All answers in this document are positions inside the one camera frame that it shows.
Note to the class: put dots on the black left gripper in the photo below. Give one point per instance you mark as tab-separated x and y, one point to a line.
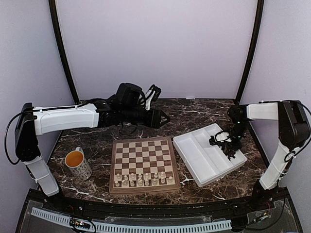
154	121

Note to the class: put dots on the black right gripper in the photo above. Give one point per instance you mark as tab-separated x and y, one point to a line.
234	147

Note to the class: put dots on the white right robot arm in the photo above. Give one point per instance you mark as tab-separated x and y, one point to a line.
294	134

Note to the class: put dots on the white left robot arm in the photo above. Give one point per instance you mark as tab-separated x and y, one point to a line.
129	105

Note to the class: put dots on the pile of dark chess pieces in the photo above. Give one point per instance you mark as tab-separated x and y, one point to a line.
231	155

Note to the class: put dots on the wooden chess board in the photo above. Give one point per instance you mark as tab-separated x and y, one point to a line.
151	155

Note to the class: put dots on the white divided plastic tray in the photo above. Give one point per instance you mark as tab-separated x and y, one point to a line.
206	163

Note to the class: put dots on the patterned mug with orange liquid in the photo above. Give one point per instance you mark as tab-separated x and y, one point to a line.
78	164

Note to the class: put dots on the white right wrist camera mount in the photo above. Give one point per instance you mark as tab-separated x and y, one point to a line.
220	138

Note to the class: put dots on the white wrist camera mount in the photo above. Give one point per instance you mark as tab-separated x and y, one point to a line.
220	138
152	95

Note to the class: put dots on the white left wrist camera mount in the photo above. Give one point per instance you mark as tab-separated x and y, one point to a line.
152	95

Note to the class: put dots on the black front rail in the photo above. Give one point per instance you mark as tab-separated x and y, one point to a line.
235	208

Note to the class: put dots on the white slotted cable duct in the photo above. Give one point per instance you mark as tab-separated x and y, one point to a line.
129	225

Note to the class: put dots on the black enclosure frame post right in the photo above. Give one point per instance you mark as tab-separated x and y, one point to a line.
251	51

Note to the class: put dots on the black enclosure frame post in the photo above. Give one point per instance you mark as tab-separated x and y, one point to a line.
61	50
251	51

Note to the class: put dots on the black enclosure frame post left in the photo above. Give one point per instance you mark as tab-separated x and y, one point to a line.
61	50

